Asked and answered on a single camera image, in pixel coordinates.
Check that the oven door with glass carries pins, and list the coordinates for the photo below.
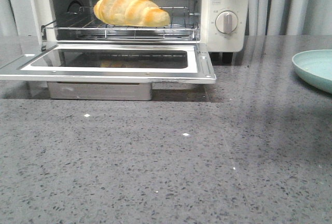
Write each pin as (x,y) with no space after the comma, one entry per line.
(114,63)

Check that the golden croissant bread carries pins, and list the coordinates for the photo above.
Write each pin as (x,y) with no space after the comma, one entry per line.
(141,13)

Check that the lower oven control knob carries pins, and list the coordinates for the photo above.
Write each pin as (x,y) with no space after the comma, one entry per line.
(226,22)

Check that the white Toshiba toaster oven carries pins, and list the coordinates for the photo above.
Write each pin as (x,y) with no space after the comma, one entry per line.
(225,37)

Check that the light green plate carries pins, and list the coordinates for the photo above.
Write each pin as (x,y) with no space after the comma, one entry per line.
(314,67)

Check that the wire oven rack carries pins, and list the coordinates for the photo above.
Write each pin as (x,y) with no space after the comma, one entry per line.
(84,25)

